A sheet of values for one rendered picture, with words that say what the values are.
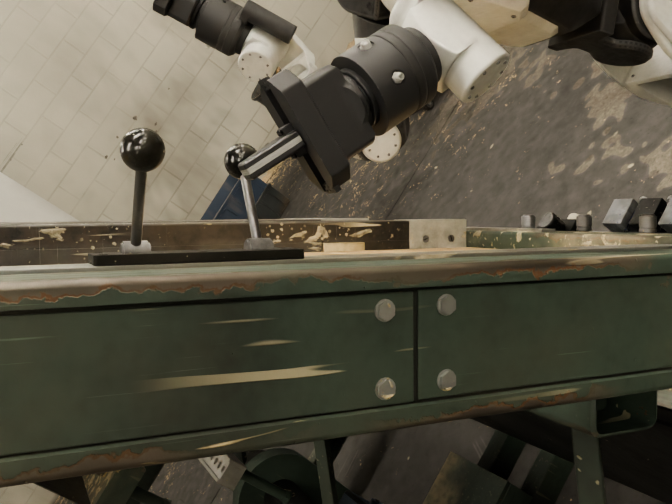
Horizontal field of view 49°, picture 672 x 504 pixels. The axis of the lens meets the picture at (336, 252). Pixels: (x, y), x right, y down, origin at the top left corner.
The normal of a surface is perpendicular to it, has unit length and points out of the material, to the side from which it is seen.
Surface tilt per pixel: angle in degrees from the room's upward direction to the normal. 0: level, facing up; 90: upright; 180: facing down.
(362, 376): 90
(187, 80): 90
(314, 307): 90
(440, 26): 62
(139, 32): 90
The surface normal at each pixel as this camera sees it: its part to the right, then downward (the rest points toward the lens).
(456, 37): 0.10, -0.39
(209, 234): 0.41, 0.04
